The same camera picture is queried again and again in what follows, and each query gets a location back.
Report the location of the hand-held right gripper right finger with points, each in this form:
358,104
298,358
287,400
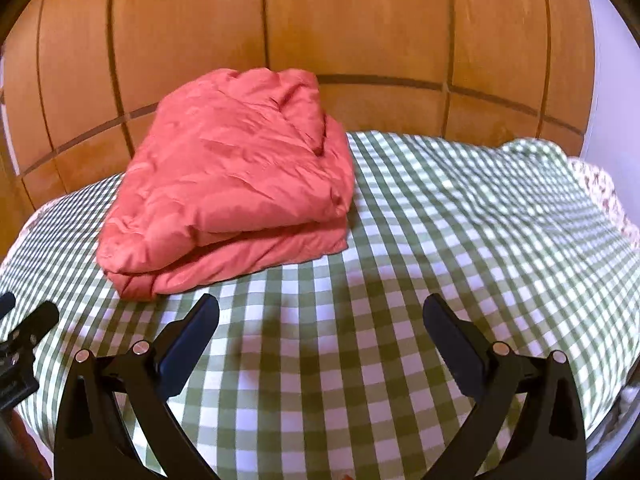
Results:
452,347

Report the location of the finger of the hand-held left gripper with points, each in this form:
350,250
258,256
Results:
40,317
6,304

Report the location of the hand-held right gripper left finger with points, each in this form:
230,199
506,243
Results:
180,355

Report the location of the red puffer jacket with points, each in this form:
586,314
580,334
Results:
225,185

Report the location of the green checked bed cover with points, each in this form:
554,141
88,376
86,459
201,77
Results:
400,240

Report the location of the floral pillow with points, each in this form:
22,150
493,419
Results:
607,200

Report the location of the wooden wardrobe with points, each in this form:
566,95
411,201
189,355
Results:
350,20

